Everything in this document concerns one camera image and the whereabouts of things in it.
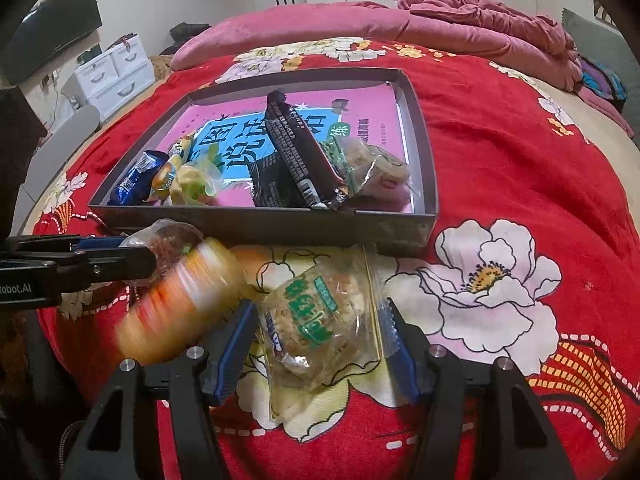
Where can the pink quilt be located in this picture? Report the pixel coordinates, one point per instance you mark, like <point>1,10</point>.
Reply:
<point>350,22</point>

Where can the red floral blanket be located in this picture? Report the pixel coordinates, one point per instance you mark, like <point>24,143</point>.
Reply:
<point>500,160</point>

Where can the colourful striped cloth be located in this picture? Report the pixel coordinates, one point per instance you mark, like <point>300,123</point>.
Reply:
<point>602,82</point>

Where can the black television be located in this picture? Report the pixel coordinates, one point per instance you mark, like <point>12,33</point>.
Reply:
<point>55,30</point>

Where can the grey padded headboard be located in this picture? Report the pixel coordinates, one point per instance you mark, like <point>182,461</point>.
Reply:
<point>605,55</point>

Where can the clear crumbly pastry packet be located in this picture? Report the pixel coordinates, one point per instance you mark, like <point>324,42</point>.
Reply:
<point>320,320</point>

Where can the round pastry packet green print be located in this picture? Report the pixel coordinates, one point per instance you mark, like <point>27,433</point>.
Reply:
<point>375,170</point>

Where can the clear packet brown snack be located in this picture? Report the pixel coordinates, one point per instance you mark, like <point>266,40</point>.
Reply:
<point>172,240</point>

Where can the pink book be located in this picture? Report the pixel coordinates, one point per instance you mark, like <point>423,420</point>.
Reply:
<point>370,115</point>

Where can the brown textured cushion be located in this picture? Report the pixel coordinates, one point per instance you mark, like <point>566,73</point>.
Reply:
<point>161,67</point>

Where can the dark clothes pile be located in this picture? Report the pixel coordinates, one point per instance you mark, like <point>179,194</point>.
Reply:
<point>187,32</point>

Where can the yellow blue snack packet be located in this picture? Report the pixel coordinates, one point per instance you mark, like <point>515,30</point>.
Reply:
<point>167,180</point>

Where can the white drawer cabinet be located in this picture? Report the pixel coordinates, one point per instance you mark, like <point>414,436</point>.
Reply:
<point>115,80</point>

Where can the beige bed sheet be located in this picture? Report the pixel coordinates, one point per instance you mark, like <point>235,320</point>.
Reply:
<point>600,150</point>

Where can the grey cardboard box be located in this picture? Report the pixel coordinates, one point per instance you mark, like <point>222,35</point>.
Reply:
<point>250,227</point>

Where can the orange bread packet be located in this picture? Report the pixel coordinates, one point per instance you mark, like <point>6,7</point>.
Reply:
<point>190,300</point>

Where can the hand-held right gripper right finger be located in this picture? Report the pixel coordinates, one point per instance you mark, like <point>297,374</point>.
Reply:
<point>397,345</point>

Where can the long black snack bar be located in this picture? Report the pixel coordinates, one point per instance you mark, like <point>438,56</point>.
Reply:
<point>295,150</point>

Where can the small blue snack packet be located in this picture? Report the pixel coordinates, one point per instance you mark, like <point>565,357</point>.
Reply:
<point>135,180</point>

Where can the yellow green candy packet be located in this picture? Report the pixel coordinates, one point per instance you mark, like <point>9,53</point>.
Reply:
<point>197,182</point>

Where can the grey chair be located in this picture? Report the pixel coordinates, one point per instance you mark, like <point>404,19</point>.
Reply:
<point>65,140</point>

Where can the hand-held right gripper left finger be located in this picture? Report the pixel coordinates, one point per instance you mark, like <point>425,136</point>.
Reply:
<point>235,340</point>

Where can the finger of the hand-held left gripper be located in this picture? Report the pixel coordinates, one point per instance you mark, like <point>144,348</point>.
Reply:
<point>95,243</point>
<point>115,267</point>

